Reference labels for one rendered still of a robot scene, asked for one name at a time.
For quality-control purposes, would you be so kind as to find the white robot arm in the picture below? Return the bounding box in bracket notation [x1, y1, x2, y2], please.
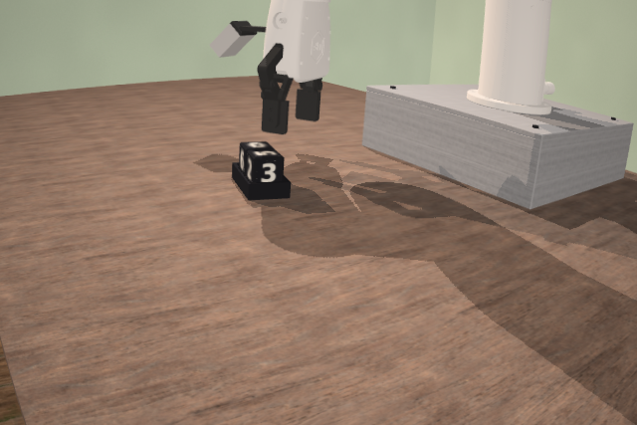
[209, 0, 555, 114]

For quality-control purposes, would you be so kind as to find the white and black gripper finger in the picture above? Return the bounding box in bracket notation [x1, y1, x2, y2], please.
[257, 43, 294, 134]
[296, 78, 322, 121]

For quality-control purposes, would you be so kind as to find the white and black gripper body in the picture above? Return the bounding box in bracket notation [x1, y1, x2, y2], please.
[263, 0, 330, 83]

